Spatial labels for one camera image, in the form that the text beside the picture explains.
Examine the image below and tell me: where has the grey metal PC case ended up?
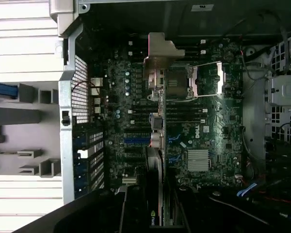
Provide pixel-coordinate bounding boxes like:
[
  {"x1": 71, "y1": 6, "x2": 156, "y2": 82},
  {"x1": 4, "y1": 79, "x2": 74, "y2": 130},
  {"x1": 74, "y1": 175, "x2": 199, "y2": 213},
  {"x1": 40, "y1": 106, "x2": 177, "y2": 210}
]
[{"x1": 49, "y1": 0, "x2": 291, "y2": 233}]

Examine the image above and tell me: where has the grey cable bundle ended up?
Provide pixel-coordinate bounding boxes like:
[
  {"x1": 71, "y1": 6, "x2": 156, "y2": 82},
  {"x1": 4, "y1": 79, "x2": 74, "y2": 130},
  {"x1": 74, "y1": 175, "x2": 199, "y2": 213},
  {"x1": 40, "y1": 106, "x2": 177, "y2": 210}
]
[{"x1": 240, "y1": 9, "x2": 291, "y2": 82}]

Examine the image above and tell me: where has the silver finned chipset heatsink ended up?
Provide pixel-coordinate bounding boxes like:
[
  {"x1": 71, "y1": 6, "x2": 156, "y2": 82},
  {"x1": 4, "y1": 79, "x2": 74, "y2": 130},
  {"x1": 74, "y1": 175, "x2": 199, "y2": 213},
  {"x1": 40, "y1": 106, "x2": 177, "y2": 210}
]
[{"x1": 187, "y1": 149, "x2": 210, "y2": 172}]

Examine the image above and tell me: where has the white label sticker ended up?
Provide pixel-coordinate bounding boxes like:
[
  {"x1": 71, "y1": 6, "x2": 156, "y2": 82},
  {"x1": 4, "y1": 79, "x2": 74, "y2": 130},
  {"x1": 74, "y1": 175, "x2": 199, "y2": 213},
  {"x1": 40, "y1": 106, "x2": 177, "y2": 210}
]
[{"x1": 191, "y1": 4, "x2": 215, "y2": 12}]

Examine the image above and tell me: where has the CPU socket with metal frame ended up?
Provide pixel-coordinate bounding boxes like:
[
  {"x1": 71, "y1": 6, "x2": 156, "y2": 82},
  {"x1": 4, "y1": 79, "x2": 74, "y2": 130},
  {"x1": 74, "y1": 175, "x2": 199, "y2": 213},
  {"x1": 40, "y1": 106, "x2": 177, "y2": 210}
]
[{"x1": 166, "y1": 62, "x2": 226, "y2": 100}]

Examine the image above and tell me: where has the grey parts rack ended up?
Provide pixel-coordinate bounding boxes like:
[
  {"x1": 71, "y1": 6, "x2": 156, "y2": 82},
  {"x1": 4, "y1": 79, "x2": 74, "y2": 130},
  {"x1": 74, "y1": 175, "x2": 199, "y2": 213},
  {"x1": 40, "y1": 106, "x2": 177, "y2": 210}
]
[{"x1": 0, "y1": 82, "x2": 63, "y2": 179}]

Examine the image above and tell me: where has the blue expansion slot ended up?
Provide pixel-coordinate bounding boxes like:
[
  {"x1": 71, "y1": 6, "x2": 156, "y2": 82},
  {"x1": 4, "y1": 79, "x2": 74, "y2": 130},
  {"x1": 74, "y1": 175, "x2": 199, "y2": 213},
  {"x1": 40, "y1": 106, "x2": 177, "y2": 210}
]
[{"x1": 123, "y1": 137, "x2": 151, "y2": 144}]

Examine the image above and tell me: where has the metal disk bay cage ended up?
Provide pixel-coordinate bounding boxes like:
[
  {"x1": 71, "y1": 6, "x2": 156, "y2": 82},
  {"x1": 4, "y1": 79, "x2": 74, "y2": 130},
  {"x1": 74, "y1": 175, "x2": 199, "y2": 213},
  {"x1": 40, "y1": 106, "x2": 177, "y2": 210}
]
[{"x1": 265, "y1": 74, "x2": 291, "y2": 146}]

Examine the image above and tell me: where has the silver rear port block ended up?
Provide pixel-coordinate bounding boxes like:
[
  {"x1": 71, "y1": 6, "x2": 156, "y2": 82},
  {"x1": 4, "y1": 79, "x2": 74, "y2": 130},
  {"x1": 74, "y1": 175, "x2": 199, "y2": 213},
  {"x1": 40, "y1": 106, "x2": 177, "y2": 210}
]
[{"x1": 89, "y1": 77, "x2": 104, "y2": 115}]

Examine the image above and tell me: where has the green Dell motherboard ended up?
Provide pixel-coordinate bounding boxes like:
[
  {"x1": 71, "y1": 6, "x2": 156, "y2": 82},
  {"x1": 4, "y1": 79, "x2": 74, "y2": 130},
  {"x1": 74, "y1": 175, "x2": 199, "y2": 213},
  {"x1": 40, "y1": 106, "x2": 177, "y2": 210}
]
[{"x1": 88, "y1": 36, "x2": 244, "y2": 194}]

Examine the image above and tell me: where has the blue flat data cable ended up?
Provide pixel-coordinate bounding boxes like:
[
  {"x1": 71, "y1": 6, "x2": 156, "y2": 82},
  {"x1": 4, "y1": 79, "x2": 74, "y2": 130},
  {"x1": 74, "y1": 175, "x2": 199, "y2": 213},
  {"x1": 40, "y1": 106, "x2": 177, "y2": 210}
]
[{"x1": 236, "y1": 183, "x2": 258, "y2": 198}]

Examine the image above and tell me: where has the black RAM slot bank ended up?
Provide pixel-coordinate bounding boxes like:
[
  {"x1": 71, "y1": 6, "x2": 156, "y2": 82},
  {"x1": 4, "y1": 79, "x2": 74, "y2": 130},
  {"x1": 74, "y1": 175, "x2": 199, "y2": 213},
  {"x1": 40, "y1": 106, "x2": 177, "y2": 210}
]
[
  {"x1": 128, "y1": 101, "x2": 208, "y2": 123},
  {"x1": 127, "y1": 40, "x2": 207, "y2": 58}
]

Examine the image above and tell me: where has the blue part on rack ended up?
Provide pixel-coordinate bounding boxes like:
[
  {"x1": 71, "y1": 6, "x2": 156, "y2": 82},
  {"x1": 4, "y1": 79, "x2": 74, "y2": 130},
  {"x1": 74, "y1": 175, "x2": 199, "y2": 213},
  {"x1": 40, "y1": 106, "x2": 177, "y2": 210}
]
[{"x1": 0, "y1": 81, "x2": 18, "y2": 100}]

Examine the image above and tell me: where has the thin red wire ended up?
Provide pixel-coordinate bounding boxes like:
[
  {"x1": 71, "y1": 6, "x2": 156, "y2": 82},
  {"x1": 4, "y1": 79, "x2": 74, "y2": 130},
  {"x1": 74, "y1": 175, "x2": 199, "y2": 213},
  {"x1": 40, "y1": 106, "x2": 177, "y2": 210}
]
[{"x1": 257, "y1": 197, "x2": 291, "y2": 208}]

